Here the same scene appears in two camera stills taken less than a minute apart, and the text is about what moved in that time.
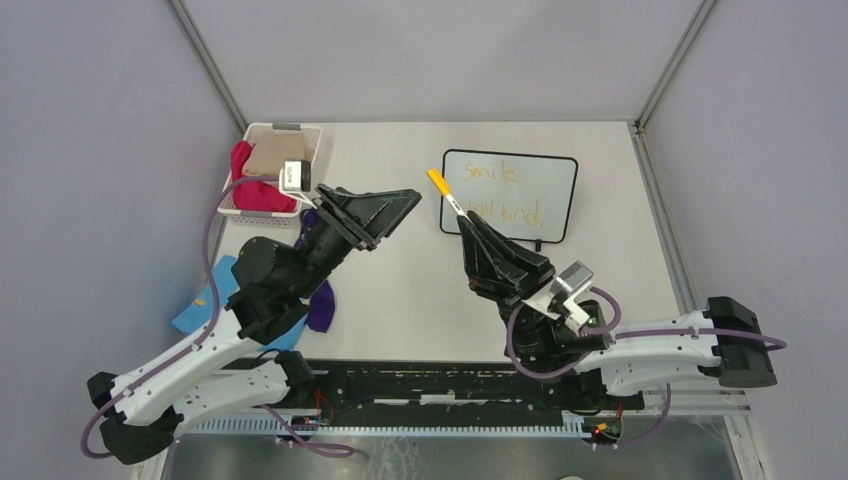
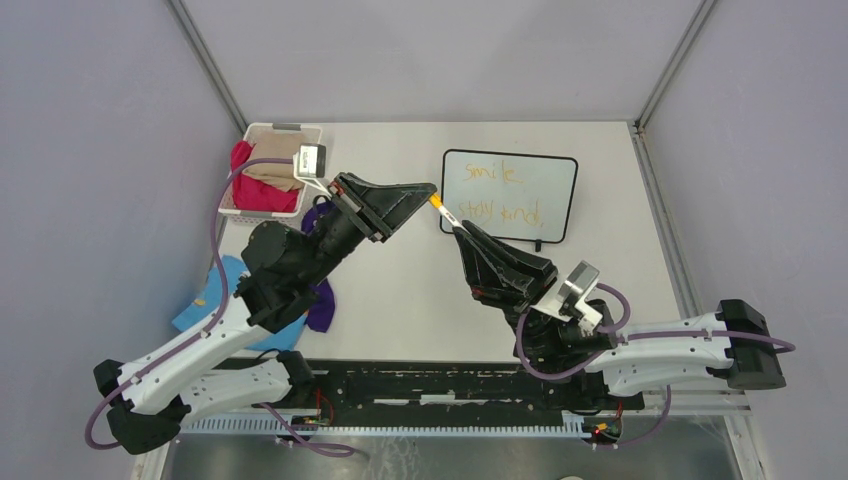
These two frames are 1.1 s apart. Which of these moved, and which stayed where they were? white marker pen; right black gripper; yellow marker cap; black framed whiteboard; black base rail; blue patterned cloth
Moved: white marker pen; yellow marker cap
Stayed: black base rail; blue patterned cloth; right black gripper; black framed whiteboard
